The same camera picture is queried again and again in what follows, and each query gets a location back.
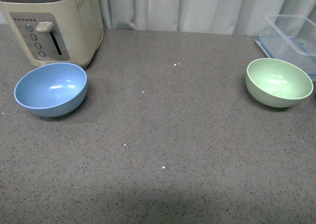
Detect green bowl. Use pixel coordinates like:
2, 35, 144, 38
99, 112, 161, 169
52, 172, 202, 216
245, 58, 314, 108

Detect blue bowl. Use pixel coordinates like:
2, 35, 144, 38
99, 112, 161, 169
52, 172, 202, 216
14, 62, 88, 117

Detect white curtain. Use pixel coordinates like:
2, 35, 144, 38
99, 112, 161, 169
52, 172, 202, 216
99, 0, 316, 36

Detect cream toaster with chrome top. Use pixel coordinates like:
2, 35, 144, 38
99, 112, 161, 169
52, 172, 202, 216
0, 0, 104, 69

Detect clear lid with blue clips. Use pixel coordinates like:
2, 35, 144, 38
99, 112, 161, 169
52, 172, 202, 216
255, 36, 316, 82

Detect clear plastic food container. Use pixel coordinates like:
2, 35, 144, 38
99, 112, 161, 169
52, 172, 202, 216
264, 14, 316, 64

